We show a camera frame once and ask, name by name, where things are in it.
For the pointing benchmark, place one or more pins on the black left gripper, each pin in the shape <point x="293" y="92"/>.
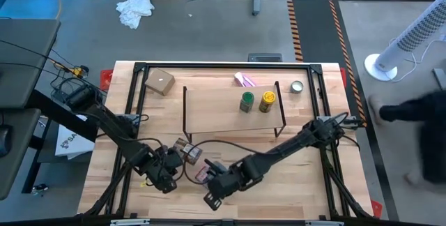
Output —
<point x="162" y="170"/>

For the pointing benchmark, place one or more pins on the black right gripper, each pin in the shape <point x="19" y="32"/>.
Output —
<point x="223" y="184"/>

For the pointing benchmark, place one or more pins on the red-lid spice container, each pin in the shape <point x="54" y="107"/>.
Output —
<point x="202" y="175"/>

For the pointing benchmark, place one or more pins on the orange brown spice packet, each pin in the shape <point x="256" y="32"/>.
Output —
<point x="190" y="152"/>

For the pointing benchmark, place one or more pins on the wooden shelf with black legs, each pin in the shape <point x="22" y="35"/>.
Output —
<point x="216" y="111"/>

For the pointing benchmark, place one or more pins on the green-lid spice jar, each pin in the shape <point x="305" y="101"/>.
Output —
<point x="247" y="101"/>

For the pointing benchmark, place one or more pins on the yellow-lid spice jar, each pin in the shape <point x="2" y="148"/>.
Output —
<point x="267" y="101"/>

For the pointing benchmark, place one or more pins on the pink and white box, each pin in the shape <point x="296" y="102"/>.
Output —
<point x="244" y="79"/>

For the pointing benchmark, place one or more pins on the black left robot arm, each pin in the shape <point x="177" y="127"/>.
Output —
<point x="111" y="125"/>

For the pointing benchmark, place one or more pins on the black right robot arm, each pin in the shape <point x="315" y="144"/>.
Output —
<point x="278" y="149"/>

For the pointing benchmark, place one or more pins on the small cardboard box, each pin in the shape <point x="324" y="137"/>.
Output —
<point x="160" y="81"/>

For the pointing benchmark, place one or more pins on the red table clamp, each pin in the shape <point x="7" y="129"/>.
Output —
<point x="106" y="79"/>
<point x="376" y="208"/>
<point x="343" y="76"/>

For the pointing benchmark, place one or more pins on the white bag with black print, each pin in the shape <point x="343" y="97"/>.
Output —
<point x="71" y="144"/>

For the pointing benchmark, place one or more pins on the small round tin candle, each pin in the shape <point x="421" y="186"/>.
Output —
<point x="296" y="86"/>

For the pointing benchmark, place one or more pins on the black box at table edge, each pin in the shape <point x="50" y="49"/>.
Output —
<point x="265" y="57"/>

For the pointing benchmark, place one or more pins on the small black caster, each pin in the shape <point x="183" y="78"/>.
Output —
<point x="40" y="189"/>

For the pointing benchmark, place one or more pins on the black desk base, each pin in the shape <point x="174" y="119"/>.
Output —
<point x="45" y="105"/>

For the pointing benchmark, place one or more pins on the crumpled white cloth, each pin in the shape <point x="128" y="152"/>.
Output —
<point x="134" y="9"/>

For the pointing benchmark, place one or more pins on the dark grey desk top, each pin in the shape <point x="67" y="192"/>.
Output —
<point x="24" y="121"/>
<point x="24" y="62"/>

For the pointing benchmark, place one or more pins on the black computer mouse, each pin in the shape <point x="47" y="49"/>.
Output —
<point x="4" y="140"/>

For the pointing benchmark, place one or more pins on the black hazard-striped floor mat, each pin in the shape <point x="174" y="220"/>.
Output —
<point x="313" y="27"/>

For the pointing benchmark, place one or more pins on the white tower fan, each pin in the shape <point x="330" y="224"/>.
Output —
<point x="383" y="62"/>

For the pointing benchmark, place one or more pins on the person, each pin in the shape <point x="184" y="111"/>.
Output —
<point x="428" y="132"/>

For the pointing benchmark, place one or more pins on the grey metal table foot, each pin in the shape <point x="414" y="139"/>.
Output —
<point x="439" y="83"/>

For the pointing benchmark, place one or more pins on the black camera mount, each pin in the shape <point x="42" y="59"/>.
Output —
<point x="230" y="222"/>

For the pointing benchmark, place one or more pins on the silver metal bracket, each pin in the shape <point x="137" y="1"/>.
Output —
<point x="129" y="222"/>
<point x="324" y="223"/>

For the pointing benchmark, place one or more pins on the black metal rig frame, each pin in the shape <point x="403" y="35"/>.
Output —
<point x="226" y="66"/>

